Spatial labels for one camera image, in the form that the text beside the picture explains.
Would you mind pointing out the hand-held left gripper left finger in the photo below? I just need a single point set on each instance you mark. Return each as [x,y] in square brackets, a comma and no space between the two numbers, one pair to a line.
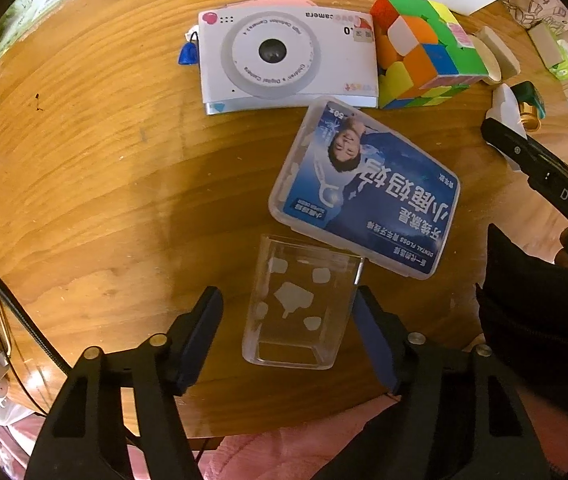
[199,342]

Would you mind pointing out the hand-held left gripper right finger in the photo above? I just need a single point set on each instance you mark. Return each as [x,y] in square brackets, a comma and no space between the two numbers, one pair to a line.
[374,342]

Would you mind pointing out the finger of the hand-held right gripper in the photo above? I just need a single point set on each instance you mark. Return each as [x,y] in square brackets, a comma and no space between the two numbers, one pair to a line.
[549,177]

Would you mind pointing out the clear phone case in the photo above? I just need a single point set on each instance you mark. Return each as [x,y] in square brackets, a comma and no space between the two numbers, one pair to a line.
[296,310]

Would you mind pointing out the blue dental floss box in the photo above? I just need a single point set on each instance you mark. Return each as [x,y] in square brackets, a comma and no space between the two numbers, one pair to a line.
[379,195]

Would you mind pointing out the colourful puzzle cube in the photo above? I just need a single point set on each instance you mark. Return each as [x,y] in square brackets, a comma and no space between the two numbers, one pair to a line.
[424,50]

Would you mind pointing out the white toy camera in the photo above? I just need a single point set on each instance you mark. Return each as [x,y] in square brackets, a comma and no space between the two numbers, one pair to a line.
[284,55]

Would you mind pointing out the black power adapter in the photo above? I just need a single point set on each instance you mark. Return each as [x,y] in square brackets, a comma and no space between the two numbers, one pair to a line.
[529,97]

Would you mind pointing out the green tissue pack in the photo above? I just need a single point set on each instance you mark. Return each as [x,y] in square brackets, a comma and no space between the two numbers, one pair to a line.
[559,52]

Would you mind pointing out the pink fuzzy cloth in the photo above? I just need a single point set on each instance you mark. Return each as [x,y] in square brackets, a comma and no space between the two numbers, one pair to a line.
[259,457]

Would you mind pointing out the cream rectangular block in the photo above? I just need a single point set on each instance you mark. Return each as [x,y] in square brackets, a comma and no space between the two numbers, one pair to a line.
[503,52]

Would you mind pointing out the pink round pad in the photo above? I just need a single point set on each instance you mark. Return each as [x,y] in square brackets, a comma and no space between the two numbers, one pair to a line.
[284,0]

